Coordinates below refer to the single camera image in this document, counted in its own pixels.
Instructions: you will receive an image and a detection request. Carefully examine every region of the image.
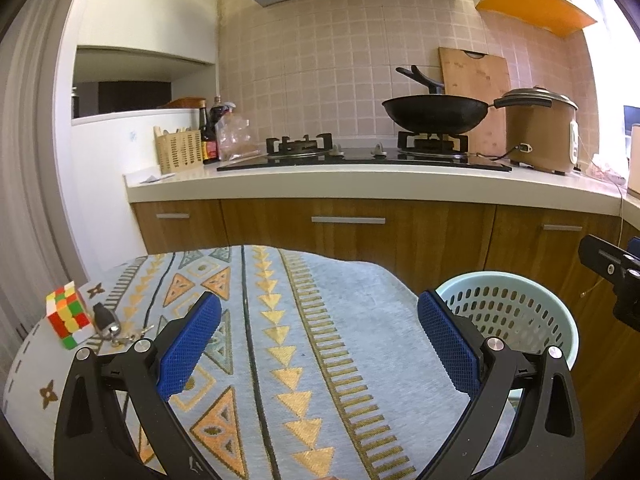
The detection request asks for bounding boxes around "brown rice cooker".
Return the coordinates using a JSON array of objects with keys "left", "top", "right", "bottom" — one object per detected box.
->
[{"left": 494, "top": 87, "right": 581, "bottom": 176}]

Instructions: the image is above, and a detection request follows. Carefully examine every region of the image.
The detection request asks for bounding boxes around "patterned grey tablecloth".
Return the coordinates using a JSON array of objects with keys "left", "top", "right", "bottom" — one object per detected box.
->
[{"left": 0, "top": 244, "right": 521, "bottom": 480}]

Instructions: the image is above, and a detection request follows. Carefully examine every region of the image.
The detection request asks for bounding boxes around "black wok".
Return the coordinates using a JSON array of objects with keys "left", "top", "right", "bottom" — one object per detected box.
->
[{"left": 382, "top": 65, "right": 494, "bottom": 136}]

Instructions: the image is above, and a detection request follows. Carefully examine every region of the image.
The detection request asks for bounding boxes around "beige slotted utensil holder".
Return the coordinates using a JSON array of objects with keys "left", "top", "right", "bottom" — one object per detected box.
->
[{"left": 153, "top": 126, "right": 204, "bottom": 175}]

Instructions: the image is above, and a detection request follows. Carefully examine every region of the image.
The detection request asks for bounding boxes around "colourful puzzle cube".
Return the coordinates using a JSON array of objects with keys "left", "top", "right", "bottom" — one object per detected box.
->
[{"left": 45, "top": 280, "right": 96, "bottom": 351}]

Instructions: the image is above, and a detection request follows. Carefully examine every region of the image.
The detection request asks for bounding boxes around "thin white cable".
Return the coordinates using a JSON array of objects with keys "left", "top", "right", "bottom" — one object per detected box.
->
[{"left": 580, "top": 149, "right": 629, "bottom": 297}]

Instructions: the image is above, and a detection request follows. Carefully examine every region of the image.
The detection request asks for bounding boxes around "pink patterned packet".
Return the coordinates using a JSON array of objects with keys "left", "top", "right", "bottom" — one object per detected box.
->
[{"left": 589, "top": 159, "right": 629, "bottom": 184}]

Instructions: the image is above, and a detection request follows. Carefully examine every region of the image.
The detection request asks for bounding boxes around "dark soy sauce bottle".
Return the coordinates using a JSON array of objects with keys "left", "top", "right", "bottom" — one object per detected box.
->
[{"left": 199, "top": 96, "right": 222, "bottom": 164}]

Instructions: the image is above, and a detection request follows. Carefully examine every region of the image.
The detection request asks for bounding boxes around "cream electric kettle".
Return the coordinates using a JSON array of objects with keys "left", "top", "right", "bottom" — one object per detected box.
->
[{"left": 628, "top": 123, "right": 640, "bottom": 186}]

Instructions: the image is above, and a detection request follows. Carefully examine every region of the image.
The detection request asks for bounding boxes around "clear plastic bag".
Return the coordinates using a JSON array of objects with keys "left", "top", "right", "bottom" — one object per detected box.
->
[{"left": 219, "top": 102, "right": 262, "bottom": 162}]

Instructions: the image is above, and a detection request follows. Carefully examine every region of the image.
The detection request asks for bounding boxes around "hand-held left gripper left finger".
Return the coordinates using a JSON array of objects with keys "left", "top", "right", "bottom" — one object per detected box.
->
[{"left": 52, "top": 290, "right": 236, "bottom": 480}]

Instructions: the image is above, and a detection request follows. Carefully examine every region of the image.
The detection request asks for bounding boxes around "black gas stove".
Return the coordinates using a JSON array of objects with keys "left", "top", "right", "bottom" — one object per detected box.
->
[{"left": 216, "top": 132, "right": 514, "bottom": 175}]

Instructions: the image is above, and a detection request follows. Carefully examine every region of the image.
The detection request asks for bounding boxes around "black car key fob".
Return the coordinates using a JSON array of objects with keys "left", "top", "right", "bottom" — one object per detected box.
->
[{"left": 93, "top": 302, "right": 122, "bottom": 342}]

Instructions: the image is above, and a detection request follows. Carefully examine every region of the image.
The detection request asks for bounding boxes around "black power cable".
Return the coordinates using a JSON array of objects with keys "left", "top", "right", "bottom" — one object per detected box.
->
[{"left": 474, "top": 144, "right": 534, "bottom": 162}]

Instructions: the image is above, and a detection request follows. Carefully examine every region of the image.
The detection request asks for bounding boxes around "light blue perforated basket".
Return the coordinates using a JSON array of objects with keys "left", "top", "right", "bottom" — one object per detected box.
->
[{"left": 434, "top": 271, "right": 581, "bottom": 376}]

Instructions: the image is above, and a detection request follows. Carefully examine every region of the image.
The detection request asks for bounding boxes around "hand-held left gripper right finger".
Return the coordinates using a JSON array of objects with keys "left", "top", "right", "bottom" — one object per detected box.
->
[{"left": 416, "top": 288, "right": 587, "bottom": 480}]

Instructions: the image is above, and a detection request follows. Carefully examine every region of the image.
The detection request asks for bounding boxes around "wooden cutting board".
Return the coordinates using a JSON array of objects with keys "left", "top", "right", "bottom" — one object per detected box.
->
[{"left": 438, "top": 46, "right": 512, "bottom": 156}]

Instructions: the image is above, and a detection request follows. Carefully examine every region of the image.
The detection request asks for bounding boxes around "metal key bunch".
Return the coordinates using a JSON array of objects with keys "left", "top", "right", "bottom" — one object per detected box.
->
[{"left": 107, "top": 324, "right": 156, "bottom": 350}]

